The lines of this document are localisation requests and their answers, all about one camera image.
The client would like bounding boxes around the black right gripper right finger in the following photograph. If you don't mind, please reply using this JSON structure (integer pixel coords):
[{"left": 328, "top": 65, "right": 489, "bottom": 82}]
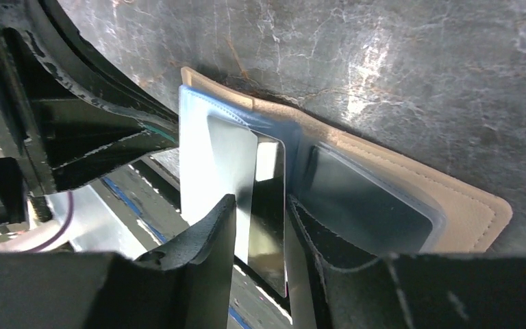
[{"left": 286, "top": 197, "right": 526, "bottom": 328}]

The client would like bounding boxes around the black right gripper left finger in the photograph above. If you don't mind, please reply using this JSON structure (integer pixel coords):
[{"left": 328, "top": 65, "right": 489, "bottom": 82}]
[{"left": 0, "top": 194, "right": 236, "bottom": 328}]

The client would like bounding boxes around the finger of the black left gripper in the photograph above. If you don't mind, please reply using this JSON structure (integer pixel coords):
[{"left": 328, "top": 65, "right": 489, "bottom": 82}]
[{"left": 0, "top": 1, "right": 179, "bottom": 195}]

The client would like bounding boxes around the cream leather card holder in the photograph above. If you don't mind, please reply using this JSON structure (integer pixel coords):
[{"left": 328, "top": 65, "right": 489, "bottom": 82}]
[{"left": 179, "top": 67, "right": 512, "bottom": 258}]

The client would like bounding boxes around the black credit card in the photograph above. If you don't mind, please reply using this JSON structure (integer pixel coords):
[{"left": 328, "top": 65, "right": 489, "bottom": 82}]
[
  {"left": 297, "top": 145, "right": 446, "bottom": 255},
  {"left": 207, "top": 116, "right": 287, "bottom": 297}
]

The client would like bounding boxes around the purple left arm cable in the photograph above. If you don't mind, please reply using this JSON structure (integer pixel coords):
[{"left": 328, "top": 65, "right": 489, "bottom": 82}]
[{"left": 18, "top": 191, "right": 75, "bottom": 254}]

